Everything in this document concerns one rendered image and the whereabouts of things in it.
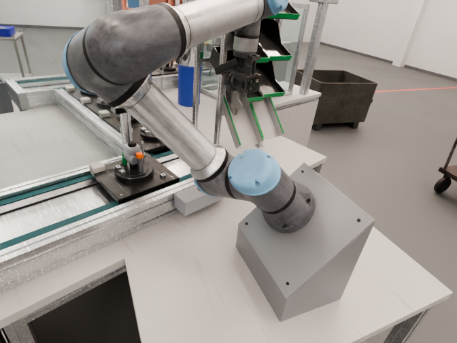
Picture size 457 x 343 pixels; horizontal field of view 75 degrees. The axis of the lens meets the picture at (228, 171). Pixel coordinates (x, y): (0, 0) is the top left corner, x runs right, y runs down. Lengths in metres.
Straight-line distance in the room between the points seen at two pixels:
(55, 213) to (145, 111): 0.58
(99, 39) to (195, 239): 0.70
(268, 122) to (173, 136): 0.88
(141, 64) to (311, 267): 0.59
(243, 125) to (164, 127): 0.75
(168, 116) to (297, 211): 0.40
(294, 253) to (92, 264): 0.58
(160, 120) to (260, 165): 0.25
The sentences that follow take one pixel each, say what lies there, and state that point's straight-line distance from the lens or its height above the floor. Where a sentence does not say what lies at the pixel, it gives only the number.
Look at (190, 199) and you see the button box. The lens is 1.04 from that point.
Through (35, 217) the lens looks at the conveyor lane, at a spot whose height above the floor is 0.92.
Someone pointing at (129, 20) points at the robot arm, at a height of 1.53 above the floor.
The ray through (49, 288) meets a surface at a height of 0.86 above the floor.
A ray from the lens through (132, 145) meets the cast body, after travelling 1.11.
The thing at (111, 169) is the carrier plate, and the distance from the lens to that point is 1.21.
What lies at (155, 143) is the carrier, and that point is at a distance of 1.39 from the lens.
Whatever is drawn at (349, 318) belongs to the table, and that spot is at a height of 0.86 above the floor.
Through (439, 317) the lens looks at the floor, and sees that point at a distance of 2.41.
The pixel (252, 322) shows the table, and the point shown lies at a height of 0.86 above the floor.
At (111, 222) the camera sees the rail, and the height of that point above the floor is 0.94.
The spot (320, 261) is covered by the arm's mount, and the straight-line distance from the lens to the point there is 0.79.
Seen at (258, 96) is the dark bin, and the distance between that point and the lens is 1.36.
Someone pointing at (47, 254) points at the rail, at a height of 0.92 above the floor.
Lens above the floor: 1.58
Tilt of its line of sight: 31 degrees down
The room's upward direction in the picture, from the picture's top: 6 degrees clockwise
